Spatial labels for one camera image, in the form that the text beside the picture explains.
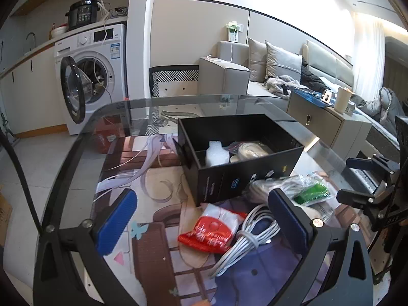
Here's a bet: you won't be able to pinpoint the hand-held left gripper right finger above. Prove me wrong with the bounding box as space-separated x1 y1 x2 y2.
268 189 373 306

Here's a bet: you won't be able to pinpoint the bagged green packet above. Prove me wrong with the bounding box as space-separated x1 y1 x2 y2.
287 172 334 206

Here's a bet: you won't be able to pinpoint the white cup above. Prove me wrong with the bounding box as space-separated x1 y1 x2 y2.
333 87 352 114

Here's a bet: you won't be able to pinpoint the white curtain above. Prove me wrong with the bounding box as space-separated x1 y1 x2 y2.
352 13 388 98

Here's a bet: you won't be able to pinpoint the red box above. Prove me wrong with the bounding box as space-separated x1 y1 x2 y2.
92 116 123 155

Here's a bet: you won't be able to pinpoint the plain grey pillow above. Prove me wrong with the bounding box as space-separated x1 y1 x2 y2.
247 37 268 83

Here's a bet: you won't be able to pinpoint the blue tray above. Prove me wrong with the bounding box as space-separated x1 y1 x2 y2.
293 87 337 106

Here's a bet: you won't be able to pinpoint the black pressure cooker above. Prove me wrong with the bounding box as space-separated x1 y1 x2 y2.
65 0 102 32

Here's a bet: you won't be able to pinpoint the dark jacket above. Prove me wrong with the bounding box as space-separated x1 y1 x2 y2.
300 58 330 91

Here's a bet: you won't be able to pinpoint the white cable bundle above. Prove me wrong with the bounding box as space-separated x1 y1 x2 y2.
209 204 281 278

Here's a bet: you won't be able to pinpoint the brown cardboard box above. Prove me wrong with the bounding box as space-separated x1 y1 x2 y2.
0 185 13 247

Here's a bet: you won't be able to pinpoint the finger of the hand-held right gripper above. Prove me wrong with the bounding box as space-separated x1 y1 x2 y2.
336 182 397 230
346 155 400 182

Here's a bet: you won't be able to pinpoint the black patterned chair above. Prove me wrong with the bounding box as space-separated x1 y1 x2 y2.
148 65 201 98

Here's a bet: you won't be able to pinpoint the grey down jacket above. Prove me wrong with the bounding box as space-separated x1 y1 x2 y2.
354 87 405 133

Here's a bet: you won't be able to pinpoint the grey striped pillow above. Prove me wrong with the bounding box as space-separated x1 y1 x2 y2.
264 40 303 85

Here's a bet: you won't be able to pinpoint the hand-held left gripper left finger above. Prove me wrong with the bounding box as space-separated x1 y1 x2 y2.
33 188 138 306

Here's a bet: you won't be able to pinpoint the red and white bag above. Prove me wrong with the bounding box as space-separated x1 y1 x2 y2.
177 203 247 255

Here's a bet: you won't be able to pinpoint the white bowl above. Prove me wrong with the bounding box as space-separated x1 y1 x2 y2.
49 25 68 39

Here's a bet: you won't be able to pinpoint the printed table mat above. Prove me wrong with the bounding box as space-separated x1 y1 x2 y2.
92 134 361 306

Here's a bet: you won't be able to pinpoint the bagged striped socks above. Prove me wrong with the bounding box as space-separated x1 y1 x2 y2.
244 177 303 205

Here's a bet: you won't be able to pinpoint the white power cable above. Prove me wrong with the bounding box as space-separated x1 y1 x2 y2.
91 2 115 104

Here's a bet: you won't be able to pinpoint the wall socket with charger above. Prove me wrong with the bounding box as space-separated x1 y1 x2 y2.
225 21 244 43

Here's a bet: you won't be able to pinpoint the white washing machine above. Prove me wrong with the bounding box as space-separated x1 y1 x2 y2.
54 23 128 135

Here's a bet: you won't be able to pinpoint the beige bedside cabinet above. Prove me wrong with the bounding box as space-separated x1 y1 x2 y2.
286 87 372 160

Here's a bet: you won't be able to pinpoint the bagged cream item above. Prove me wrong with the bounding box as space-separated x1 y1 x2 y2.
228 141 275 161

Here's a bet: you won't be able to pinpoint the grey fluffy garment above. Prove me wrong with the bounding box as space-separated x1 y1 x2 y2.
263 75 302 96

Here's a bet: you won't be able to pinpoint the white charger cable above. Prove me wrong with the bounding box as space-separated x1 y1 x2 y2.
207 41 234 62

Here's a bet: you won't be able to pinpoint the beige kitchen cabinet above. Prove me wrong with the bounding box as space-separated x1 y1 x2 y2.
0 43 69 139

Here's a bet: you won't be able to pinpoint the black cardboard box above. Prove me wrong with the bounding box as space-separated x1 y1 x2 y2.
177 114 305 207

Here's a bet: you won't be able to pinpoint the grey sofa with cushions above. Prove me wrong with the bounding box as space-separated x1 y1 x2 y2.
302 40 399 160

